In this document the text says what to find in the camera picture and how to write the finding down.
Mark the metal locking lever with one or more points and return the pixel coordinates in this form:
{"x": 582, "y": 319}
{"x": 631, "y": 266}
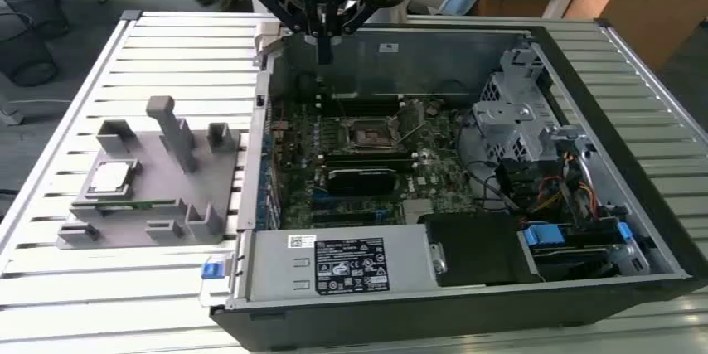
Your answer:
{"x": 415, "y": 126}

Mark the silver CPU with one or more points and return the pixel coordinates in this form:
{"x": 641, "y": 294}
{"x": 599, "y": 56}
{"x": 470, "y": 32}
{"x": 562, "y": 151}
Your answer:
{"x": 111, "y": 176}

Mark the CPU socket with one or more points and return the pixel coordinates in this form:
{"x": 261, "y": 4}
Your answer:
{"x": 369, "y": 135}

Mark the black RAM slot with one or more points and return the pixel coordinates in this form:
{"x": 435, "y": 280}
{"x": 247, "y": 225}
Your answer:
{"x": 359, "y": 110}
{"x": 359, "y": 100}

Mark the silver drive cage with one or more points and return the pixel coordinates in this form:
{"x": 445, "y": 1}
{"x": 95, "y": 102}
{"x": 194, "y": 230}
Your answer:
{"x": 509, "y": 115}

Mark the black RAM stick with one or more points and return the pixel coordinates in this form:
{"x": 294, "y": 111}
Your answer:
{"x": 369, "y": 165}

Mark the green motherboard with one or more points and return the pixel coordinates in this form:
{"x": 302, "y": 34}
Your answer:
{"x": 437, "y": 155}

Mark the black mesh waste basket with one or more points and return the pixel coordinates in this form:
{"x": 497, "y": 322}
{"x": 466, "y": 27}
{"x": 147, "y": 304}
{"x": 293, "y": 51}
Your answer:
{"x": 27, "y": 59}
{"x": 34, "y": 10}

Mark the grey parts rack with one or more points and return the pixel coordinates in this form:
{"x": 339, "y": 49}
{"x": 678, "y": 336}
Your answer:
{"x": 155, "y": 171}

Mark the silver chipset heatsink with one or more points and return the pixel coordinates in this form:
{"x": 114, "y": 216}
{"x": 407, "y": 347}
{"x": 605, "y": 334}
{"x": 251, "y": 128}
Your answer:
{"x": 418, "y": 209}

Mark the wooden cabinet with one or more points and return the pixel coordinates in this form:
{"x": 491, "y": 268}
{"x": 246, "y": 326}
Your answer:
{"x": 653, "y": 6}

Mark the grey metal stand foot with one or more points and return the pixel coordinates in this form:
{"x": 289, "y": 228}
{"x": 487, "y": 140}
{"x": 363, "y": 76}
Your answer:
{"x": 11, "y": 115}

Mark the green RAM stick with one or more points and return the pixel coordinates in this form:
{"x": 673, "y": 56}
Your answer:
{"x": 141, "y": 205}

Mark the black plastic shroud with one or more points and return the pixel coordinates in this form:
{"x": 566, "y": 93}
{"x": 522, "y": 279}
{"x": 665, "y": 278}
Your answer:
{"x": 477, "y": 250}

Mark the hard disk in blue carrier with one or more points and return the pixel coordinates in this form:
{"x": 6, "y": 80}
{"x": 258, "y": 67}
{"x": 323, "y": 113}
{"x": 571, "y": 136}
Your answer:
{"x": 542, "y": 236}

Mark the silver power supply unit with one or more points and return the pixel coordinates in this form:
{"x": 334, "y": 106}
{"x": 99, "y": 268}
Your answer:
{"x": 271, "y": 271}

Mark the blue case latch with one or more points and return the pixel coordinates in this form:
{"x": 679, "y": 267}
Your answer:
{"x": 213, "y": 271}

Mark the black PC case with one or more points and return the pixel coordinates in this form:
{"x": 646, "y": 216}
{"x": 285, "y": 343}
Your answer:
{"x": 387, "y": 321}

